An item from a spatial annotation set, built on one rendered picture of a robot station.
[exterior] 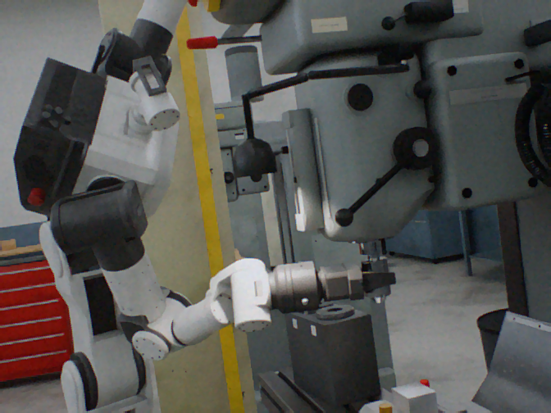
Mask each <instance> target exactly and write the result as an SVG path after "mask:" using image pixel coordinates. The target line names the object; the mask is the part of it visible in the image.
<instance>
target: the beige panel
mask: <svg viewBox="0 0 551 413"><path fill-rule="evenodd" d="M144 1H145V0H98V4H99V10H100V16H101V21H102V31H103V37H104V36H105V34H106V33H107V32H108V31H110V30H111V29H112V28H117V29H119V30H121V32H122V33H123V34H126V35H128V36H130V33H131V30H132V29H133V26H134V23H135V21H136V18H137V16H138V14H139V12H140V11H141V10H140V9H142V6H143V3H144ZM199 37H204V33H203V23H202V17H201V11H200V5H199V1H198V3H197V6H196V7H192V6H190V4H189V3H188V1H187V3H186V5H185V7H184V10H183V12H182V15H181V17H180V20H179V23H178V25H177V27H176V31H175V34H174V37H173V39H172V41H171V45H170V47H169V49H168V51H167V53H166V55H167V56H169V57H170V58H171V60H172V62H173V67H172V72H171V76H170V78H169V80H168V82H167V85H166V88H167V91H168V92H169V93H170V94H171V96H172V97H173V99H174V101H175V104H176V106H177V107H178V109H179V111H180V119H179V131H178V136H177V142H176V148H175V159H174V165H173V171H172V176H171V182H170V186H169V188H168V189H167V191H166V193H165V195H164V197H163V199H162V201H161V203H160V205H159V207H158V209H157V211H156V213H155V214H153V215H152V216H150V217H147V220H148V227H147V228H146V230H145V232H144V234H143V236H142V237H141V239H142V242H143V245H144V247H145V250H146V252H147V254H148V258H149V260H150V262H151V265H152V267H153V271H154V273H155V275H156V277H157V281H158V283H159V285H160V286H163V287H166V288H169V289H171V290H172V291H173V292H177V293H180V294H182V295H184V296H185V297H187V298H188V299H189V301H190V302H191V304H192V305H195V304H198V303H200V302H201V301H203V300H204V299H205V297H206V294H207V291H208V290H209V289H210V281H211V279H212V278H213V277H215V276H216V275H217V274H218V273H219V272H220V271H222V270H224V269H225V268H226V267H228V266H230V265H232V264H234V263H235V262H236V259H235V248H234V242H233V236H232V230H231V224H230V213H229V207H228V202H227V196H226V190H225V178H224V172H223V166H222V160H221V150H220V144H219V138H218V132H217V126H216V115H215V109H214V103H213V97H212V86H211V80H210V75H209V69H208V63H207V51H206V49H191V50H189V49H188V48H187V45H186V41H188V39H193V38H199ZM153 370H154V376H155V381H156V387H157V397H158V403H159V409H160V413H257V403H256V398H255V392H254V386H253V375H252V369H251V363H250V357H249V351H248V340H247V334H246V332H241V331H238V330H237V329H236V328H235V323H232V324H229V325H227V326H226V327H224V328H222V329H220V330H218V331H216V332H215V333H213V334H211V335H210V336H209V337H208V338H206V339H204V340H202V341H201V342H200V343H197V344H194V345H188V346H187V347H184V348H182V349H180V350H179V351H177V352H172V353H169V354H168V355H167V357H166V358H165V359H164V360H161V361H153Z"/></svg>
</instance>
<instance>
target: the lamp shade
mask: <svg viewBox="0 0 551 413"><path fill-rule="evenodd" d="M233 166H234V172H235V178H241V177H247V176H253V175H264V174H270V173H276V172H278V170H277V164H276V156H275V153H274V152H273V150H272V148H271V145H270V144H269V143H268V142H266V141H264V140H263V139H261V138H246V140H244V141H242V142H241V143H240V144H239V145H238V146H237V147H236V148H235V154H234V159H233Z"/></svg>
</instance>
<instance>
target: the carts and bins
mask: <svg viewBox="0 0 551 413"><path fill-rule="evenodd" d="M506 311H508V308H504V309H499V310H496V311H491V312H488V313H485V314H484V315H481V316H480V317H479V318H478V319H477V320H476V323H477V328H478V329H479V330H480V338H481V342H482V347H483V351H484V356H485V363H486V368H487V372H488V371H489V368H490V363H491V361H492V358H493V354H494V349H495V347H496V344H497V341H498V338H499V333H500V330H501V327H502V324H503V319H504V316H505V314H506Z"/></svg>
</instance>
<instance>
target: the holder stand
mask: <svg viewBox="0 0 551 413"><path fill-rule="evenodd" d="M285 320H286V326H287V332H288V339H289V350H290V355H291V361H292V368H293V374H294V383H295V384H297V385H298V386H300V387H301V388H304V389H306V390H307V391H309V392H310V393H312V394H314V395H316V396H318V397H319V398H321V399H323V400H324V401H326V402H328V403H330V404H331V405H333V406H335V407H338V406H343V405H346V404H349V403H351V402H356V401H359V400H362V399H364V398H368V397H372V396H375V395H378V394H381V390H380V379H379V372H378V365H377V359H376V348H375V341H374V334H373V328H372V322H371V314H368V313H365V312H362V311H356V310H354V307H353V306H348V305H335V304H334V302H333V301H331V302H324V300H321V302H319V310H314V311H308V314H307V315H304V311H301V312H297V311H296V312H294V313H288V314H285Z"/></svg>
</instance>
